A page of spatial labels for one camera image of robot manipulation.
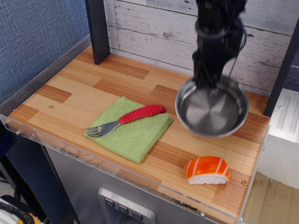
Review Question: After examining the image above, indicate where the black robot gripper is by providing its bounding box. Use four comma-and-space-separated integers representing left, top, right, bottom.
192, 32, 243, 96

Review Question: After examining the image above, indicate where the stainless steel pot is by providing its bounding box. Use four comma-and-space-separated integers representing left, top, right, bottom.
175, 75, 249, 138

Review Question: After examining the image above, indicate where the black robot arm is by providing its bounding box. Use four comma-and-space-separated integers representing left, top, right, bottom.
192, 0, 247, 96

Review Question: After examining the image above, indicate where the green folded cloth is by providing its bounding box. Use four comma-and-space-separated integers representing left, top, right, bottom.
84, 97, 172, 163

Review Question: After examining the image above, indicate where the orange salmon sushi toy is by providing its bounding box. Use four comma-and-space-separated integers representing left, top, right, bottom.
184, 156, 231, 185

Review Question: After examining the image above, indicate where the white aluminium side block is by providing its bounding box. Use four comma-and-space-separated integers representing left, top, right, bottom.
269, 88, 299, 143

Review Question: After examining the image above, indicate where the silver button control panel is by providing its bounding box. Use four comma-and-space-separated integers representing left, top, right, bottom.
98, 187, 156, 224

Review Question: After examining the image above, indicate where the stainless steel cabinet front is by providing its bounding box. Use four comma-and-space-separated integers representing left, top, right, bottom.
46, 147, 214, 224

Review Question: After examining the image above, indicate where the clear acrylic table guard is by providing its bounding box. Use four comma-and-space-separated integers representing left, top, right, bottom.
0, 113, 245, 224

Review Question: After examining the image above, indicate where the yellow black bag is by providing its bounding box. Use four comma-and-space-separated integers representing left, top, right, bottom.
0, 202, 42, 224

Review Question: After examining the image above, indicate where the red handled metal fork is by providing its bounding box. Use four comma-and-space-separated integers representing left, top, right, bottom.
85, 105, 165, 138

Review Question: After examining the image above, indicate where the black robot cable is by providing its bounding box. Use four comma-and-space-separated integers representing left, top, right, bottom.
238, 22, 248, 51

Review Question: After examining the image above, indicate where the black right frame post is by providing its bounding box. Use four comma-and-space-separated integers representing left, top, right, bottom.
264, 21, 299, 117

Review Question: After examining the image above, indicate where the black frame post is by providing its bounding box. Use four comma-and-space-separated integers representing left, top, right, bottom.
85, 0, 110, 65
264, 21, 299, 117

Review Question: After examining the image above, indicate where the black left frame post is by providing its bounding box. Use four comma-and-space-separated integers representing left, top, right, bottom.
85, 0, 110, 65

